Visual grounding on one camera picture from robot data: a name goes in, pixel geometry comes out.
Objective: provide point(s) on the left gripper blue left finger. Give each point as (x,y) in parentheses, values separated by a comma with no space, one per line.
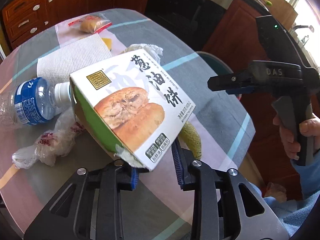
(134,178)

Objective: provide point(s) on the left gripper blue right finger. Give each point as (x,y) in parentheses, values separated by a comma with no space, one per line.
(179,162)

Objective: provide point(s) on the green pastry box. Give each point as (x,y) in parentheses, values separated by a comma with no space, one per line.
(131,106)

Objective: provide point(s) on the clear plastic bag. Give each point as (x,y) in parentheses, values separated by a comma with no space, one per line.
(52,144)

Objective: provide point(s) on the clear plastic water bottle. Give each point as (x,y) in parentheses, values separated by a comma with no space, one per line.
(33,102)

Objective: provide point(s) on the yellow green sponge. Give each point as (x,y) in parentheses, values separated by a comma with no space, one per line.
(108,42)

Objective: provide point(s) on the white paper towel sheet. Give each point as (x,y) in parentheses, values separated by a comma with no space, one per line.
(57,66)

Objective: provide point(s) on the blue sleeve forearm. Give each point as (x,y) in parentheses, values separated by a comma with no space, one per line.
(309,176)

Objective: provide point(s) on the teal trash bin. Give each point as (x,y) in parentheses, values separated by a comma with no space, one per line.
(217,65)

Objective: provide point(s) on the wooden kitchen cabinets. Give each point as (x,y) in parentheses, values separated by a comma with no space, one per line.
(23,19)

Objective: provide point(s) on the person's right hand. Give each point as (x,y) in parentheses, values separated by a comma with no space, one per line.
(308,128)

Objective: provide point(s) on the corn cob piece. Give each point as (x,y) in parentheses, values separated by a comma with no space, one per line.
(191,138)

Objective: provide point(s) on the built-in black oven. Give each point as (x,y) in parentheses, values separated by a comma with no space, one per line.
(192,21)

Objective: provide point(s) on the packaged bread red wrapper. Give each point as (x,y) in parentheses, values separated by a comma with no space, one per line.
(91,24)

